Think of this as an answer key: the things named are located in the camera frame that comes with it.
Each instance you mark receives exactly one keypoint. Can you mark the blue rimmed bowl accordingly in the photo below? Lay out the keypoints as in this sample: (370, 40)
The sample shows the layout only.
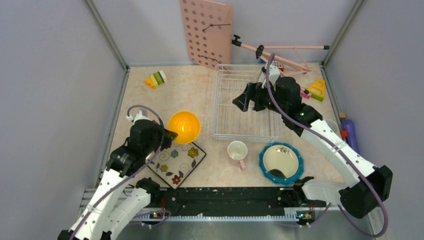
(281, 163)

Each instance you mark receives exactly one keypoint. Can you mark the pink toy block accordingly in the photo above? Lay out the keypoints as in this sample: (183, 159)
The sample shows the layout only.
(304, 93)

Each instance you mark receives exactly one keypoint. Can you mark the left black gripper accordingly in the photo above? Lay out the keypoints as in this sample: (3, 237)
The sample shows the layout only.
(169, 136)

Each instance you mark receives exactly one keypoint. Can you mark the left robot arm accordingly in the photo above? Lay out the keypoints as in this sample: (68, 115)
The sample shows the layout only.
(102, 219)

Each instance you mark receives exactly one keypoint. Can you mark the square floral plate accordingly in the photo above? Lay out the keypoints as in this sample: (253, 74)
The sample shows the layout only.
(175, 163)

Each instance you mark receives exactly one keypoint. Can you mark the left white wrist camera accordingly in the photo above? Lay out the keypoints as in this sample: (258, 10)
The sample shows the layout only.
(141, 114)

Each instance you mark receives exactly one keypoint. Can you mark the white wire dish rack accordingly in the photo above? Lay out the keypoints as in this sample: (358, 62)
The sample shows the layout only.
(228, 122)

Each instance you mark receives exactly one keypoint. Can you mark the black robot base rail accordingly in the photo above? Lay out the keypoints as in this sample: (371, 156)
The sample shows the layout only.
(230, 203)

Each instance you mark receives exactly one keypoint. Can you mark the purple handled tool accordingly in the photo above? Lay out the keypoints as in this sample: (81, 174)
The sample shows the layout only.
(348, 134)

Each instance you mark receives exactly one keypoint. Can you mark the pink pegboard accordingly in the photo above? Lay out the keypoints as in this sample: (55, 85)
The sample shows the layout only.
(208, 29)

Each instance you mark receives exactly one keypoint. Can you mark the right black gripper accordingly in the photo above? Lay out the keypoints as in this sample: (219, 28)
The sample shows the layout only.
(242, 101)

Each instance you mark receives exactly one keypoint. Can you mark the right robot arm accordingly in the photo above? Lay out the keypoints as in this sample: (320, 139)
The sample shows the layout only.
(365, 185)

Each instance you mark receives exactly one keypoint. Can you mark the orange yellow bowl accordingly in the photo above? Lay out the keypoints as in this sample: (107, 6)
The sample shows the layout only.
(187, 126)

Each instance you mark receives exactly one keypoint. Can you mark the red white toy block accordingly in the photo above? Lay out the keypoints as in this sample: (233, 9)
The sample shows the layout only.
(278, 64)

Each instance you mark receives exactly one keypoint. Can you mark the stacked colourful toy blocks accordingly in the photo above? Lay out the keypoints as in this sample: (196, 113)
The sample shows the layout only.
(156, 79)

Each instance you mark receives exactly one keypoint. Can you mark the blue white mug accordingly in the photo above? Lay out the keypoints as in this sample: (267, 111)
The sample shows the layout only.
(333, 126)

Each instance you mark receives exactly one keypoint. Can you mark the yellow green toy block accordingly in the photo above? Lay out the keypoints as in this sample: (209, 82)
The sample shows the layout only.
(317, 90)

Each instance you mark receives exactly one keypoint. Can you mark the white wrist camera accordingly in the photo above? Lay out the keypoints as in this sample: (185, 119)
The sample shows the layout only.
(141, 114)
(274, 74)

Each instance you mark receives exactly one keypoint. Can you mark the pink folding tripod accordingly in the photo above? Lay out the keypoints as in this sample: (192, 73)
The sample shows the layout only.
(263, 52)

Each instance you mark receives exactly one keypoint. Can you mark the white pink handled cup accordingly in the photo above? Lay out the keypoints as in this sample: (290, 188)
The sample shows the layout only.
(237, 152)

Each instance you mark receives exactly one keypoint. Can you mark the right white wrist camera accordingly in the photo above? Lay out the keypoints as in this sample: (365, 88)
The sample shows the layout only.
(274, 74)

